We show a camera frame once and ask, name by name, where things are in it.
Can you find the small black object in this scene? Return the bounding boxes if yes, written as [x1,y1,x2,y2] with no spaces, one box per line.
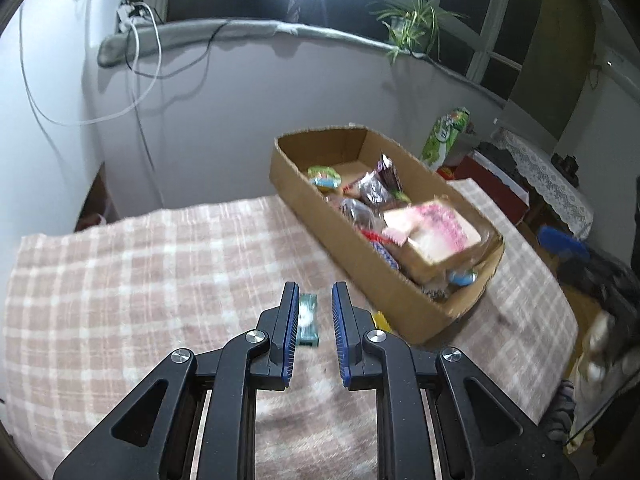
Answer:
[550,152,581,186]

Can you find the window frame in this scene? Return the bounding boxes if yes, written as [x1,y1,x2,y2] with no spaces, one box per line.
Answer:
[132,0,546,101]

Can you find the lace covered side table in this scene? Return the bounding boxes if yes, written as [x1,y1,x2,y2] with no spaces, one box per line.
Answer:
[492,127,596,241]

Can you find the red box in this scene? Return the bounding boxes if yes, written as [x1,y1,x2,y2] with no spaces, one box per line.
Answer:
[450,152,531,226]

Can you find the white power strip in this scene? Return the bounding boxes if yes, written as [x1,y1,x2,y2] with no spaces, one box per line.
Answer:
[117,0,156,28]

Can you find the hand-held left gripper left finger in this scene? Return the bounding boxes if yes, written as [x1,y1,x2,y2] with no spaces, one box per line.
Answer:
[52,281,300,480]

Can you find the round clear snack packet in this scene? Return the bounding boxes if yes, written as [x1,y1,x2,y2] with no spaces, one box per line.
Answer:
[340,197,373,226]

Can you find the blue plastic object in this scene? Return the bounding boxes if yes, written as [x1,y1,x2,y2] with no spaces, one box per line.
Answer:
[537,225,591,263]

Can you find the bread loaf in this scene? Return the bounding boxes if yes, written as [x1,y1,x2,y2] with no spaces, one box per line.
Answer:
[382,200,493,266]

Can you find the green white bag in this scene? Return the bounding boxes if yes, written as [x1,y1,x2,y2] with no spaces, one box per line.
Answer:
[421,107,471,171]

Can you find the cream cloth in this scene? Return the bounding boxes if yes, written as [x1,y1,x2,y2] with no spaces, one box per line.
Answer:
[575,310,626,401]

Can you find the olive curtain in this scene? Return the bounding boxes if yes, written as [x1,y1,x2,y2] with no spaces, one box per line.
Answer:
[505,0,598,151]

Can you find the black cable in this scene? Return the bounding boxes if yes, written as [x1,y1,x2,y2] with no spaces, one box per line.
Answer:
[125,20,228,81]

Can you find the dark purple snack packet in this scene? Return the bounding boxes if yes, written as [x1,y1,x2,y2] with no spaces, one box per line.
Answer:
[377,152,406,191]

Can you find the beige plaid blanket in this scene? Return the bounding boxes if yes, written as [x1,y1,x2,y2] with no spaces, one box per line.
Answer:
[2,177,581,480]

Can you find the dark cloth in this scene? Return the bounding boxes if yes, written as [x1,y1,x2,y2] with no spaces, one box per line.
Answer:
[557,255,640,321]

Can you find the green jelly packet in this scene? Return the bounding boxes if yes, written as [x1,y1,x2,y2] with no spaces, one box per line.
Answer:
[306,165,343,193]

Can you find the cardboard box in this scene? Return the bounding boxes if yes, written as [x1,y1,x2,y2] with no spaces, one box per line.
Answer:
[269,126,506,346]

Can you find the potted spider plant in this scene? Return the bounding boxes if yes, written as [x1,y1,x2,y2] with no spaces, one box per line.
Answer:
[370,0,468,63]

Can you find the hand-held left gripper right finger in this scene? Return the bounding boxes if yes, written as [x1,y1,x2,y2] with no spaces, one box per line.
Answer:
[331,281,579,480]

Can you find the teal snack packet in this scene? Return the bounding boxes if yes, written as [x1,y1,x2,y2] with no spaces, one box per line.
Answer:
[297,294,321,347]

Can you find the dark blue chocolate bar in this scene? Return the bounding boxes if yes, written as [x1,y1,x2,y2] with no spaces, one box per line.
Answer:
[370,240,401,273]

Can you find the white cable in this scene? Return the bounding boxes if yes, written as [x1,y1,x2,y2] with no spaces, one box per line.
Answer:
[20,2,163,127]

